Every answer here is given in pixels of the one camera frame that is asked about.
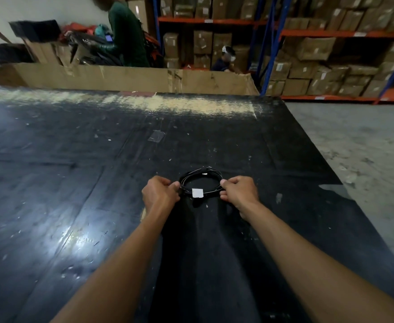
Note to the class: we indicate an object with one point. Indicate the person's right forearm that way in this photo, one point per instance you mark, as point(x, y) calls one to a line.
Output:
point(318, 275)

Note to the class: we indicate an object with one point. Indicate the person's left forearm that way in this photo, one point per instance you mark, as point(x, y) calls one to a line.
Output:
point(116, 275)

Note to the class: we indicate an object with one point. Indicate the person's right hand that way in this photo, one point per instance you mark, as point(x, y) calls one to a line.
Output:
point(240, 195)

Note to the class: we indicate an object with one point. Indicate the clear tape piece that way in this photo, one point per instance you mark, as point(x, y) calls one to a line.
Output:
point(156, 136)

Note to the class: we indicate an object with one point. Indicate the large cardboard bin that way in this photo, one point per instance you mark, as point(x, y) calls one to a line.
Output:
point(116, 79)

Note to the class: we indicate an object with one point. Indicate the black motorcycle with red parts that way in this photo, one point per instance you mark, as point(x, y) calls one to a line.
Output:
point(82, 43)

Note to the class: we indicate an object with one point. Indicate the stack of tall cardboard boxes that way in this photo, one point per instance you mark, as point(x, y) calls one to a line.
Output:
point(139, 10)

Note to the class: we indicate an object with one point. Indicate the cardboard boxes on narrow rack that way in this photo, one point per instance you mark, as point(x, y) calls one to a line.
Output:
point(202, 41)

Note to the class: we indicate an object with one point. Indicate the open cardboard boxes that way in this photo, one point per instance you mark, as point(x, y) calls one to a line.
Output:
point(45, 52)

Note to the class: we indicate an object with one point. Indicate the person's left hand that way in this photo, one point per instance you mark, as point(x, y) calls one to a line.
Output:
point(160, 196)

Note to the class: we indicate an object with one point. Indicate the narrow blue orange shelf rack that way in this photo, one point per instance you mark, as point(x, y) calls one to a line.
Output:
point(200, 20)

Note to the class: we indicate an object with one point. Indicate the wide blue orange shelf rack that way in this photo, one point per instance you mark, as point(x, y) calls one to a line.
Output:
point(335, 33)

